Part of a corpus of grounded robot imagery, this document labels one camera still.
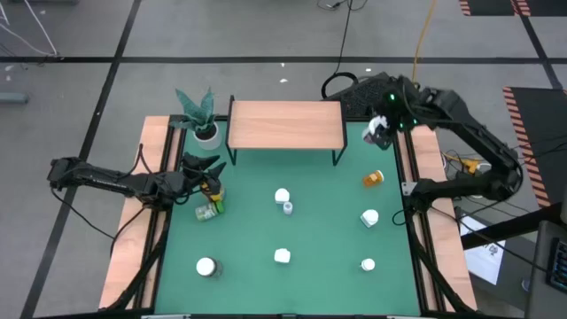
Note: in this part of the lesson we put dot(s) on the green snake plant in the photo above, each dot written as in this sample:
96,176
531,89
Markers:
199,111

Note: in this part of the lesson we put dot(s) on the yellow power plug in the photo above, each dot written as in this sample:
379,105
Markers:
470,165

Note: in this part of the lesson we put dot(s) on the clear gummies bottle white cap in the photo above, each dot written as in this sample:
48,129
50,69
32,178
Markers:
206,266

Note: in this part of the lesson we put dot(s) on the small white bottle black label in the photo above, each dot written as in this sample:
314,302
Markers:
368,265

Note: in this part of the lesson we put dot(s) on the grey floor box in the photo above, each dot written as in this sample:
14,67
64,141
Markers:
13,98

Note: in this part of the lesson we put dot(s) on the orange pill bottle white cap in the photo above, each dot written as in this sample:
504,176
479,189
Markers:
372,179

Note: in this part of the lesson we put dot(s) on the white Melatonin bottle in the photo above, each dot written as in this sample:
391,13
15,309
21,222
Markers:
282,195
282,255
370,217

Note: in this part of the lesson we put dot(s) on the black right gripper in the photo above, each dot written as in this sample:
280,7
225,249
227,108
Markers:
401,108

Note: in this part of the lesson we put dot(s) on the black metal beam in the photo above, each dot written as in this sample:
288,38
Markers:
509,228

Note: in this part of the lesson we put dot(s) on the white bottle dark red label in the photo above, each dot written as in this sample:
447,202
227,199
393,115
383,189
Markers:
376,125

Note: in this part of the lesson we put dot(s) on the green cap supplement bottle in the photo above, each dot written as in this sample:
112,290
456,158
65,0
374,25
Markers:
207,212

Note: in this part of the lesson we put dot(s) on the grey equipment cabinet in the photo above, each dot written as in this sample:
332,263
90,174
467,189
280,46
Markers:
542,283

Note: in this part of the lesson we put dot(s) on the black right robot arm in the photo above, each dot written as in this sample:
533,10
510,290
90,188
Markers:
480,135

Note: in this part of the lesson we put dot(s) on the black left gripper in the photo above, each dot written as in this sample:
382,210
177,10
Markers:
191,184

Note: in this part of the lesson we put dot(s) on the black orange striped floor mat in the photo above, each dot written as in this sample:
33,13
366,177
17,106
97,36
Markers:
545,133
491,6

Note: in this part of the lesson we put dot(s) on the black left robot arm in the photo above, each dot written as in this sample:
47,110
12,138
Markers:
111,181

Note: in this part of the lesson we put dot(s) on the white round plant pot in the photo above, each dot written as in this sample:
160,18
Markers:
212,141

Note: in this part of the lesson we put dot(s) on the wooden shelf black metal frame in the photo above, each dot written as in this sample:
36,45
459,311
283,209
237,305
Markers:
285,124

